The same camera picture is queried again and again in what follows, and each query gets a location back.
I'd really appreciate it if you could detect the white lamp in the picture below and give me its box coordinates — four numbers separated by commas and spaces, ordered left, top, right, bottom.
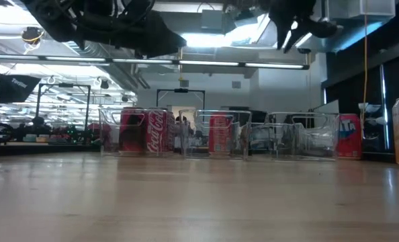
357, 102, 388, 140

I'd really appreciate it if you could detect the black rectangular frame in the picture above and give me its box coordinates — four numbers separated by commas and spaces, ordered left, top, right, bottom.
156, 88, 206, 110

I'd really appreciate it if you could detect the long LED light bar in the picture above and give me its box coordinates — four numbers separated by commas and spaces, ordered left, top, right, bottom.
0, 53, 310, 71

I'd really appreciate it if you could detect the black metal stand frame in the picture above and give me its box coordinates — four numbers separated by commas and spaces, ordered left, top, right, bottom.
34, 83, 92, 135

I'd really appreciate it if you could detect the black fixture with yellow cable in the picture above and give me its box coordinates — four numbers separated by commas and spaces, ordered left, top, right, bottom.
20, 26, 45, 46

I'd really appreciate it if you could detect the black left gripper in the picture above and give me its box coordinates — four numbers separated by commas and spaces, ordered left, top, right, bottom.
75, 0, 187, 58

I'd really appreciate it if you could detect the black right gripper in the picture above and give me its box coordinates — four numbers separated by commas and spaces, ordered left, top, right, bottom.
268, 0, 344, 54

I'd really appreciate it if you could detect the black softbox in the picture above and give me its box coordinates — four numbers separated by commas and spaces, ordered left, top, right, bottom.
0, 74, 42, 104

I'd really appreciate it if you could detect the red Fanta can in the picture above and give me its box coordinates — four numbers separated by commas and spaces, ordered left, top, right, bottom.
208, 113, 234, 155
337, 113, 363, 160

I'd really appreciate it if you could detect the clear plastic bin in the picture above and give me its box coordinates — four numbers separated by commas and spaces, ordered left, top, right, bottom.
98, 107, 176, 158
267, 112, 341, 161
178, 109, 253, 160

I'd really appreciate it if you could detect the white board panel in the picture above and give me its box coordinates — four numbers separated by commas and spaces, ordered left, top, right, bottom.
315, 99, 340, 115

